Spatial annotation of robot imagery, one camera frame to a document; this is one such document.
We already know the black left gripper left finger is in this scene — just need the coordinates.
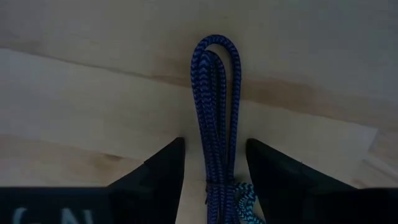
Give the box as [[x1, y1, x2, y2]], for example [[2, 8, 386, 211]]
[[0, 136, 187, 224]]

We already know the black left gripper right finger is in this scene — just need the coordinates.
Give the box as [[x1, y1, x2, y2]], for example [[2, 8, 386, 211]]
[[245, 138, 398, 224]]

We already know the blue-purple braided USB-C cable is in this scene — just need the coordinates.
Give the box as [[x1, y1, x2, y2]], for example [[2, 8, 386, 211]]
[[190, 34, 265, 224]]

